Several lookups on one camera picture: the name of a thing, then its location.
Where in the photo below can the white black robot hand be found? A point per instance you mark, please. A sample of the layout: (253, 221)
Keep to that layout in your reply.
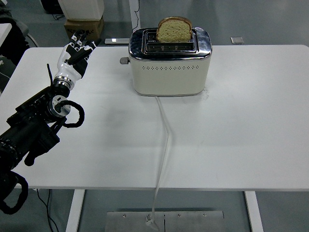
(70, 70)

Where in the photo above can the cream chrome two-slot toaster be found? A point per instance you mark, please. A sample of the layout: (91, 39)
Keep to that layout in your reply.
(169, 79)

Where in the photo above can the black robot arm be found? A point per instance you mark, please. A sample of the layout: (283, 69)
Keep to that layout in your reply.
(29, 135)

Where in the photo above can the brown cardboard box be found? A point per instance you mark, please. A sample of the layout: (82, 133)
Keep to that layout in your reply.
(84, 29)

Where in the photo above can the white plastic bin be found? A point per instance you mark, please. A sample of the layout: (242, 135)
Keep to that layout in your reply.
(82, 9)

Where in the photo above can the person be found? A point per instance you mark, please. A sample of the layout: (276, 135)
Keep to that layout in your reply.
(12, 46)

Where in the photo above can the black box on floor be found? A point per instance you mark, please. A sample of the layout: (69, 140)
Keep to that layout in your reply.
(51, 6)

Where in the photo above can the white side table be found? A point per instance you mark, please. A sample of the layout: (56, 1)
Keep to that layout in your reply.
(4, 29)

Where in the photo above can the brown bread slice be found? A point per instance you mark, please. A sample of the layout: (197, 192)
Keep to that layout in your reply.
(173, 31)

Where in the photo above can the white table leg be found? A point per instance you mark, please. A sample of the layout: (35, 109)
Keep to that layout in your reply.
(253, 212)
(74, 212)

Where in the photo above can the grey floor socket plate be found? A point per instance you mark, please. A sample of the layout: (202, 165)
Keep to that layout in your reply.
(237, 40)

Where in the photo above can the grey metal plate with screws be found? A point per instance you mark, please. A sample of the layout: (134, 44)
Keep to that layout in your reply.
(193, 222)

